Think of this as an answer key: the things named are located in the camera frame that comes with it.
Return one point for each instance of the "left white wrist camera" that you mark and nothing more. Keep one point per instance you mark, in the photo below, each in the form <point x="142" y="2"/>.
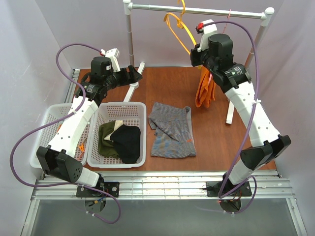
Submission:
<point x="113" y="54"/>

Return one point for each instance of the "black garment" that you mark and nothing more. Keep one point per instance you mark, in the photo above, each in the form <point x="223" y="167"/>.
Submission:
<point x="126" y="142"/>

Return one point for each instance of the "grey striped underwear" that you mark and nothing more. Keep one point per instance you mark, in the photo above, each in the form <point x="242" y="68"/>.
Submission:
<point x="173" y="131"/>

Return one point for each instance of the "orange clothespin front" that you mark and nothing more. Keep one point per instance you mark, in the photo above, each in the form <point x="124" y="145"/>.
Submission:
<point x="81" y="148"/>

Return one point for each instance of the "aluminium rail frame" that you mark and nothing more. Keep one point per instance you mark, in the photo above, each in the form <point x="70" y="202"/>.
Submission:
<point x="166" y="197"/>

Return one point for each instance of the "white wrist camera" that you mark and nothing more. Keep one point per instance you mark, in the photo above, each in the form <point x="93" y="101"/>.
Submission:
<point x="206" y="32"/>
<point x="113" y="54"/>

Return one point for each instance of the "orange towel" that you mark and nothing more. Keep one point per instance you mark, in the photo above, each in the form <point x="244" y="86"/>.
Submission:
<point x="206" y="89"/>

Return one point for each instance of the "white clothespin basket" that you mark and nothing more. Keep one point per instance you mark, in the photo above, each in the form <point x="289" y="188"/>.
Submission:
<point x="45" y="135"/>

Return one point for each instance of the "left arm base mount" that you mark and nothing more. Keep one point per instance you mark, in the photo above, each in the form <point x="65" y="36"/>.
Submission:
<point x="109" y="187"/>

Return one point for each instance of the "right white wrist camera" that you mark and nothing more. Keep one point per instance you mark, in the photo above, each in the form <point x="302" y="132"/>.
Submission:
<point x="206" y="32"/>

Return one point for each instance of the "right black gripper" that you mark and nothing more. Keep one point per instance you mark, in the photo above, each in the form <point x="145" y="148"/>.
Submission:
<point x="196" y="57"/>

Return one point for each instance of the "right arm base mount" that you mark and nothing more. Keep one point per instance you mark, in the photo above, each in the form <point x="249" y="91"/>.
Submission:
<point x="213" y="187"/>

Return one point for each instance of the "olive green garment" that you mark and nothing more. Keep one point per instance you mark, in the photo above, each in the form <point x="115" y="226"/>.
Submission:
<point x="106" y="147"/>

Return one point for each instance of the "white laundry basket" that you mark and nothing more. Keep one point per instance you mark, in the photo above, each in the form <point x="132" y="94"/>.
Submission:
<point x="132" y="114"/>

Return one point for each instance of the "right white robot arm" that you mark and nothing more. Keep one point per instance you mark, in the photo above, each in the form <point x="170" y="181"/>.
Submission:
<point x="215" y="53"/>

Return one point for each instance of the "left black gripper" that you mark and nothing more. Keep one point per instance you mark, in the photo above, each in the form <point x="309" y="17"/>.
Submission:
<point x="127" y="75"/>

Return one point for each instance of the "pink wire hanger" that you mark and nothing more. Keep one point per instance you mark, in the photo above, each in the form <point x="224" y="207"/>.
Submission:
<point x="223" y="31"/>

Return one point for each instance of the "cream garment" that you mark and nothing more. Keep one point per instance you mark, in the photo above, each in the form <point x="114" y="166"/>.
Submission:
<point x="117" y="125"/>

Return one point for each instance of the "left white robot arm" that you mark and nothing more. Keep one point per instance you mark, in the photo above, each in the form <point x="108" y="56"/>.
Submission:
<point x="57" y="158"/>

